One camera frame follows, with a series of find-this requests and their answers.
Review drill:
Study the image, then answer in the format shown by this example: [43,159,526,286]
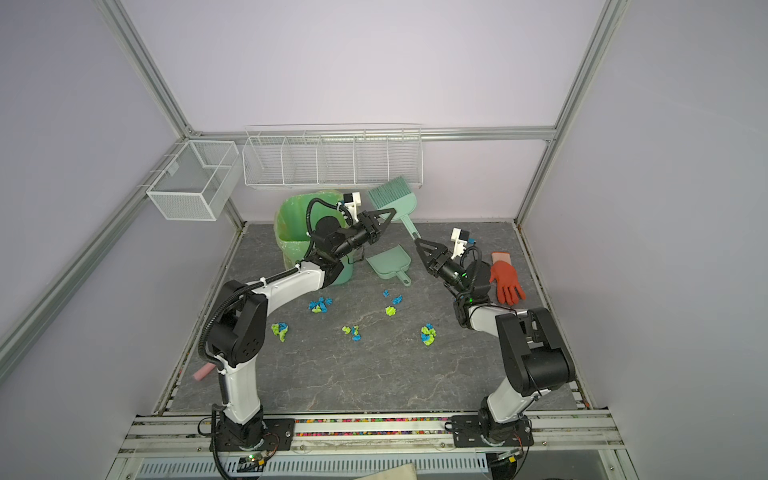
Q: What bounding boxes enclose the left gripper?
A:
[333,209,397,261]

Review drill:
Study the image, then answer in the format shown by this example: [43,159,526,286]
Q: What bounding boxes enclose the mint green hand brush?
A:
[367,176,421,240]

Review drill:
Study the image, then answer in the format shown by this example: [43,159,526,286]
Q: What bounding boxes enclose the mint green dustpan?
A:
[366,245,412,287]

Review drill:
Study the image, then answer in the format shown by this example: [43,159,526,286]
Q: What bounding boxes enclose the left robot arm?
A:
[197,198,396,448]

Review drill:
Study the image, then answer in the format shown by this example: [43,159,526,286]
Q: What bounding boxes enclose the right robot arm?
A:
[414,238,576,444]

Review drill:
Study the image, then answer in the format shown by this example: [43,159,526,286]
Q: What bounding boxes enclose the blue scraps near dustpan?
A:
[383,290,403,305]

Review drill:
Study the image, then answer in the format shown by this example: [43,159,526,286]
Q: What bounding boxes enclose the red rubber glove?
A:
[490,251,526,306]

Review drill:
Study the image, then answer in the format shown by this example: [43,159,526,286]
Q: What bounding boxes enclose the green blue scrap cluster right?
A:
[420,323,436,346]

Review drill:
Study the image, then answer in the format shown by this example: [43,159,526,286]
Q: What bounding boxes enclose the green trash bin with bag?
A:
[274,190,354,286]

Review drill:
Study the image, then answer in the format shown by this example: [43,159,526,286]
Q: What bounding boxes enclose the blue paper scrap cluster left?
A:
[308,297,333,313]

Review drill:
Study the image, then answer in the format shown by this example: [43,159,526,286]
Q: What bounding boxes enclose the green blue scrap centre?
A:
[342,326,361,341]

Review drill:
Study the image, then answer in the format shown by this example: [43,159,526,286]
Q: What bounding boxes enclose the green blue scrap far left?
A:
[271,323,289,343]

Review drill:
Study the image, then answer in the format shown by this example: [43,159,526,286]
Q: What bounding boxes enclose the purple pink scoop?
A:
[192,362,217,382]

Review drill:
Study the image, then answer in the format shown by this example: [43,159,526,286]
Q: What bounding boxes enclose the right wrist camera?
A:
[451,228,470,258]

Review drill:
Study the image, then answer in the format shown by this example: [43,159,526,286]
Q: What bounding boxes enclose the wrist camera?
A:
[343,192,362,222]
[451,228,470,258]

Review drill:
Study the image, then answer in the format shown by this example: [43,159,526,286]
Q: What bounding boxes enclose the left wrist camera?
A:
[343,192,362,222]

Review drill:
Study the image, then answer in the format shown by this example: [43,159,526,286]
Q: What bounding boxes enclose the long white wire basket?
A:
[242,123,424,188]

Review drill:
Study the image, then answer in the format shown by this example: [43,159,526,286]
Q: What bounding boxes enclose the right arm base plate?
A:
[444,414,534,448]

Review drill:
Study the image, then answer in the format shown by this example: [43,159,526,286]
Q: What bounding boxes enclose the small white wire basket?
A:
[147,140,242,222]

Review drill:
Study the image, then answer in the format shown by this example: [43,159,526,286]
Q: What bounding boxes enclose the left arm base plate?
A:
[211,417,295,453]

